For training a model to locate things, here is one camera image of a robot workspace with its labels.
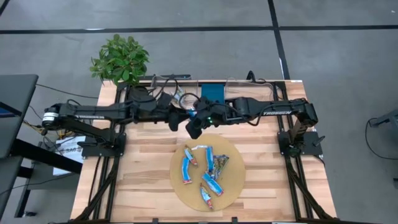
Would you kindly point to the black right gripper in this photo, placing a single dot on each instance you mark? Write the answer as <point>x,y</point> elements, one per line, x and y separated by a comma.
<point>214,116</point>

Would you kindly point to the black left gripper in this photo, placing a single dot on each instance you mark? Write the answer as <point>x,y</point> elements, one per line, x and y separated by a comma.
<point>164,115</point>

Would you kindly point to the orange blue granola bar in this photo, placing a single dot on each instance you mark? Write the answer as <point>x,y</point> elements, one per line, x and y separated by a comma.
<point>191,113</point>

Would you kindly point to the yellow brown snack bag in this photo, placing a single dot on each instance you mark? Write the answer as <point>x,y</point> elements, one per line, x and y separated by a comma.
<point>179,95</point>

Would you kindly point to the chocolate chip granola bar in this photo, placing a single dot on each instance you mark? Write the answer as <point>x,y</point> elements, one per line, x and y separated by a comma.
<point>213,183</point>
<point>186,170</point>
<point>190,155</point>
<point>206,197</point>

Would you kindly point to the green brown granola bar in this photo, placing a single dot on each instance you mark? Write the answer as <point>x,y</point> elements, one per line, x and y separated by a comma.
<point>221,163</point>

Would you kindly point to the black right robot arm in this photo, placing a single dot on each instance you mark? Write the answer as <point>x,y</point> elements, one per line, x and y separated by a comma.
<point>280,112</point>

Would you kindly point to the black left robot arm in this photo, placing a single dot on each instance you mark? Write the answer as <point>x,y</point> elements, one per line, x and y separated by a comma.
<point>93,112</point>

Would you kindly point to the teal blue box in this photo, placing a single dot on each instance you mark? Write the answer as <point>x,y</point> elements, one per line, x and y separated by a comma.
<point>213,91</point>

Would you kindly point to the clear plastic bin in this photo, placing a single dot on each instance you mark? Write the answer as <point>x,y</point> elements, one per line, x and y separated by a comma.
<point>248,88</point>
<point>155,90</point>

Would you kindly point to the round woven straw placemat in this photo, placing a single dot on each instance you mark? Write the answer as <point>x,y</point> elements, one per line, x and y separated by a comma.
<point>230,186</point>

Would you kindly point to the green leafy potted tree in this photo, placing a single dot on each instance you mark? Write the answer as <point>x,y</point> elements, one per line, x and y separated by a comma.
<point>119,59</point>

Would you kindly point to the white paper sheet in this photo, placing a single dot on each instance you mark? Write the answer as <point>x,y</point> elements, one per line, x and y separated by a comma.
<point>70,149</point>

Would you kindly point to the grey desk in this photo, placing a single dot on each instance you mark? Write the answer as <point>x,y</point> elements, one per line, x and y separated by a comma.
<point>15,109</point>

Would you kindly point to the grey chair base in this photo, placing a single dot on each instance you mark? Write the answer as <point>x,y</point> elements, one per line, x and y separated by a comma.
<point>387,118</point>

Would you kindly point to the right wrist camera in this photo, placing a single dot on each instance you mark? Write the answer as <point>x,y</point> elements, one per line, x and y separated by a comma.
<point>203,102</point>

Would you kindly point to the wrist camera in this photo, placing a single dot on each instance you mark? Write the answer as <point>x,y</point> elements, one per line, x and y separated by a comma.
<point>164,100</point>
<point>203,102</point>

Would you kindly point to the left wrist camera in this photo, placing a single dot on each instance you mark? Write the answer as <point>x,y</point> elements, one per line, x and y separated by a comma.
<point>164,100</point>

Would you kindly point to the black aluminium table frame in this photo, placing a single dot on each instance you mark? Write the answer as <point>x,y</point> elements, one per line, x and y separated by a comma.
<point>281,93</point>

